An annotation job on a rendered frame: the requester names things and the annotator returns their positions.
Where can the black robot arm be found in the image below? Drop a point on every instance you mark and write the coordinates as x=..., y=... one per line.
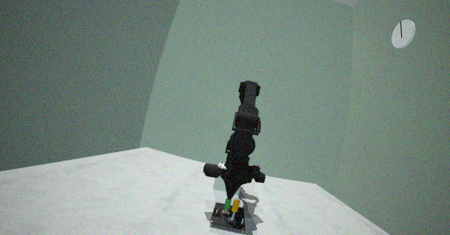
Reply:
x=246, y=123

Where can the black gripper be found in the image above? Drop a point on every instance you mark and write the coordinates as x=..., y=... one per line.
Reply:
x=231, y=185

